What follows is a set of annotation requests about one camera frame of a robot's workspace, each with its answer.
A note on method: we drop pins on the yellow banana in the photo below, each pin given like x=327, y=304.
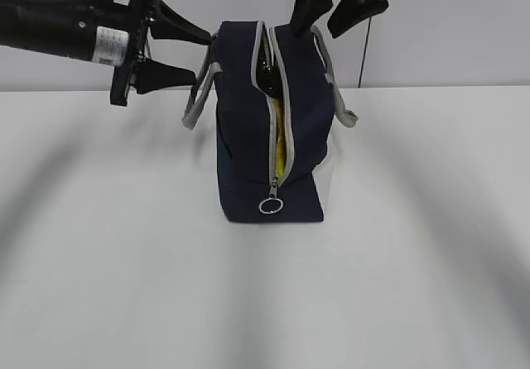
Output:
x=281, y=143

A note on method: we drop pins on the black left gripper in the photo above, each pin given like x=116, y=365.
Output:
x=146, y=75

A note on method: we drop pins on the navy insulated lunch bag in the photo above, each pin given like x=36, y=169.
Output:
x=248, y=65

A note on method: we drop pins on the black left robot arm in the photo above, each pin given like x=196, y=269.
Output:
x=104, y=32

